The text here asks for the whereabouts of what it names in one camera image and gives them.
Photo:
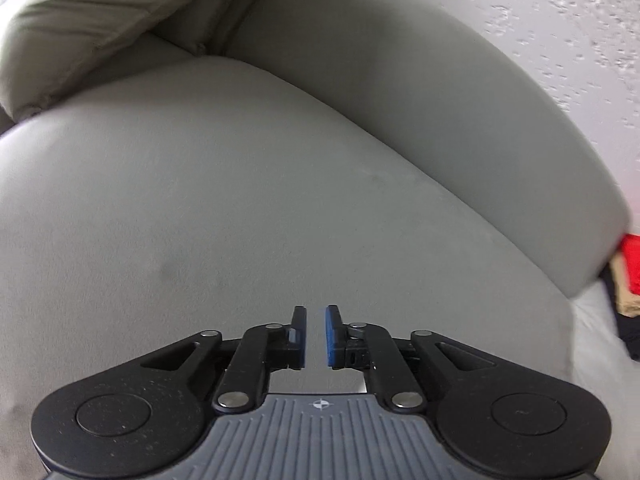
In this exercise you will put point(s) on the red garment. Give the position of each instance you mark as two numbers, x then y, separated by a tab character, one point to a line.
632	260

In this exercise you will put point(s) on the tan patterned garment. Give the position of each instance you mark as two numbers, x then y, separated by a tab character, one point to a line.
629	297

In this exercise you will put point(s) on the grey upholstered headboard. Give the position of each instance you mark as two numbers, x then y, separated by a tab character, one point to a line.
425	85

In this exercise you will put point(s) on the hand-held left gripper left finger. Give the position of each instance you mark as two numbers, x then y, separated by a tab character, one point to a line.
300	342

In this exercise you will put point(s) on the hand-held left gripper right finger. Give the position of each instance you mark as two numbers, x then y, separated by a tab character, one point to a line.
330	335

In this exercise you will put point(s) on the black garment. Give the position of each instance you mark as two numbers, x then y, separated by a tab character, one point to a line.
632	335

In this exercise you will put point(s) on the white bed sheet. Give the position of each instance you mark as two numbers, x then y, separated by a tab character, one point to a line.
595	340

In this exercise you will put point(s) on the beige pillow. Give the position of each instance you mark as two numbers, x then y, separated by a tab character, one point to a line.
90	25

